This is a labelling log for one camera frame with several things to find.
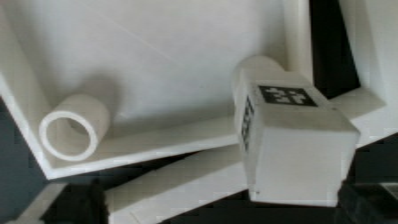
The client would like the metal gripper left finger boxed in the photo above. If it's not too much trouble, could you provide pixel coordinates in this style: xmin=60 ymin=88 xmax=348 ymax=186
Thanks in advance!
xmin=10 ymin=178 xmax=112 ymax=224

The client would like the white workspace frame wall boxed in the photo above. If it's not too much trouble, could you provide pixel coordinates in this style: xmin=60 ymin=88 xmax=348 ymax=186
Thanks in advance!
xmin=105 ymin=0 xmax=398 ymax=224

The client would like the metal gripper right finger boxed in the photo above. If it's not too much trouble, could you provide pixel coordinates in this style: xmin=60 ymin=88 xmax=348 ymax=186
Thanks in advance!
xmin=334 ymin=183 xmax=398 ymax=224

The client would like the white square table top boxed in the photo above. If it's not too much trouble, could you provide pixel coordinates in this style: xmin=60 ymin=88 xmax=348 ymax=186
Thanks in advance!
xmin=0 ymin=0 xmax=313 ymax=178

